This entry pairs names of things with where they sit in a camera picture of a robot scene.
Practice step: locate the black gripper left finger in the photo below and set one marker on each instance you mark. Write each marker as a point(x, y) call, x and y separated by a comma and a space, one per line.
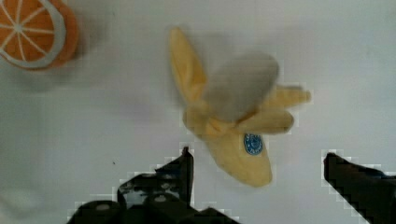
point(175, 178)

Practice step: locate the orange slice toy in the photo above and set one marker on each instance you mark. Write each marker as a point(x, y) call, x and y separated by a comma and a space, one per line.
point(37, 34)

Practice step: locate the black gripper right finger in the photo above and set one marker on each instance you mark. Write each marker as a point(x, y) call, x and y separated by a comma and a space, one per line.
point(369, 191)

